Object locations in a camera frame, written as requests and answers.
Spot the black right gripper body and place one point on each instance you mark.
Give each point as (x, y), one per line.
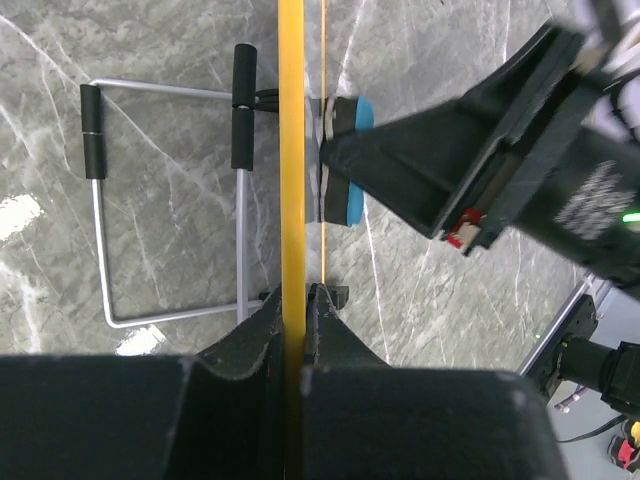
(570, 181)

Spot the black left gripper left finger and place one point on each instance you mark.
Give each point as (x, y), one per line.
(217, 414)

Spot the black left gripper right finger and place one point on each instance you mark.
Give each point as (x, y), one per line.
(364, 419)

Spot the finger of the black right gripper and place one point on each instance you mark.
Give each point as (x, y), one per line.
(494, 108)
(435, 192)

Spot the blue whiteboard eraser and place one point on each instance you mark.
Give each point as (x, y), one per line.
(341, 198)

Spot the yellow framed whiteboard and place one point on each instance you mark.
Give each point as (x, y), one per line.
(292, 212)

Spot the aluminium front mounting rail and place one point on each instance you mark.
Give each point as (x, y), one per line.
(578, 312)

